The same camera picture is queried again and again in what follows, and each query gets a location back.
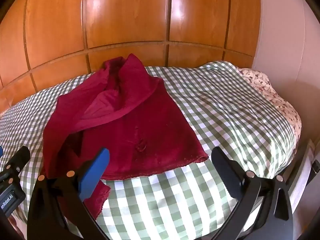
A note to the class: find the floral bed sheet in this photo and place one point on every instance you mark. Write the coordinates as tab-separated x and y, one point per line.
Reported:
275	97

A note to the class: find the grey bedside furniture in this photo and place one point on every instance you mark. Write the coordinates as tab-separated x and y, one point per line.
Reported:
306	177

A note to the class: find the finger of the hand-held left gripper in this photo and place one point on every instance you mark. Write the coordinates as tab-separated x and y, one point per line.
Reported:
18	160

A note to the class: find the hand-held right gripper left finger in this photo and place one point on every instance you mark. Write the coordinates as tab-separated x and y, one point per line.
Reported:
96	172

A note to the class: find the dark red knitted cardigan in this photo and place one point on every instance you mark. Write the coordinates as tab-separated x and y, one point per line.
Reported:
125	120

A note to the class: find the green white checked bed cover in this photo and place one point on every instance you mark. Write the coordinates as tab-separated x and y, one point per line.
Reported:
220	115

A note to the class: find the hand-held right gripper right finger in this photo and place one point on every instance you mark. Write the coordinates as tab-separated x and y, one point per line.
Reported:
225	171

